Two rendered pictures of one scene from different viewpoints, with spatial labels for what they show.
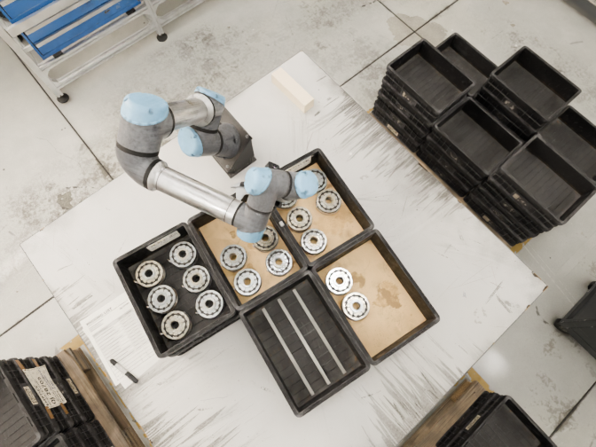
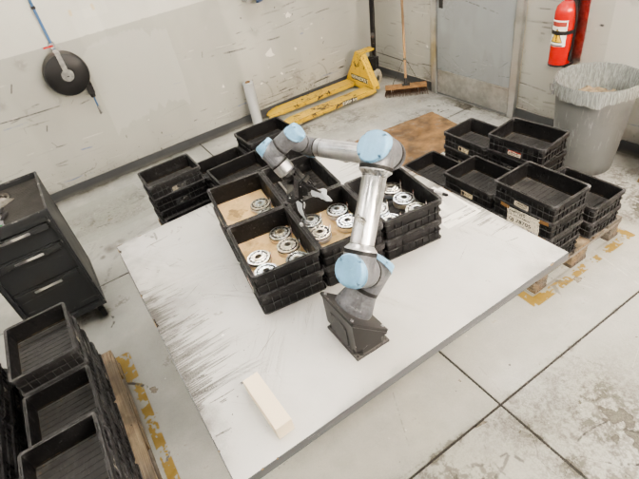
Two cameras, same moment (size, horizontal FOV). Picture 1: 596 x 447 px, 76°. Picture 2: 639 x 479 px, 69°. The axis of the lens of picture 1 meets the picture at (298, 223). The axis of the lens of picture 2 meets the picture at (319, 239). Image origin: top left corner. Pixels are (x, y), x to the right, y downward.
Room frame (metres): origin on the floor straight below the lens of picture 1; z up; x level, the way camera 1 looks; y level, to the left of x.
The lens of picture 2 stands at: (1.99, 0.63, 2.14)
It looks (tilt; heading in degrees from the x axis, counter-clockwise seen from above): 38 degrees down; 198
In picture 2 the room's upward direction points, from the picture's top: 12 degrees counter-clockwise
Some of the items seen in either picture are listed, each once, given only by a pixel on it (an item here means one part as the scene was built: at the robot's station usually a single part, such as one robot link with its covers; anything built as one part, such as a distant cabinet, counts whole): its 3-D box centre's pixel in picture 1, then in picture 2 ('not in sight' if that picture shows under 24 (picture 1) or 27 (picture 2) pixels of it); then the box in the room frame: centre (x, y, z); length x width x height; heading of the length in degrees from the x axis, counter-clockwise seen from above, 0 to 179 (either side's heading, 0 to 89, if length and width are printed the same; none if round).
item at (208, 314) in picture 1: (209, 303); not in sight; (0.13, 0.31, 0.86); 0.10 x 0.10 x 0.01
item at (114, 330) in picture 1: (121, 338); (442, 205); (-0.01, 0.67, 0.70); 0.33 x 0.23 x 0.01; 44
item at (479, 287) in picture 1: (284, 278); (324, 298); (0.32, 0.06, 0.35); 1.60 x 1.60 x 0.70; 44
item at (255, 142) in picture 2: not in sight; (269, 155); (-1.26, -0.68, 0.37); 0.40 x 0.30 x 0.45; 134
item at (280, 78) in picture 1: (292, 90); (267, 404); (1.18, 0.06, 0.73); 0.24 x 0.06 x 0.06; 45
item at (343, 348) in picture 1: (302, 340); (300, 186); (0.02, -0.04, 0.87); 0.40 x 0.30 x 0.11; 35
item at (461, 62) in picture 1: (455, 75); not in sight; (1.71, -0.97, 0.26); 0.40 x 0.30 x 0.23; 44
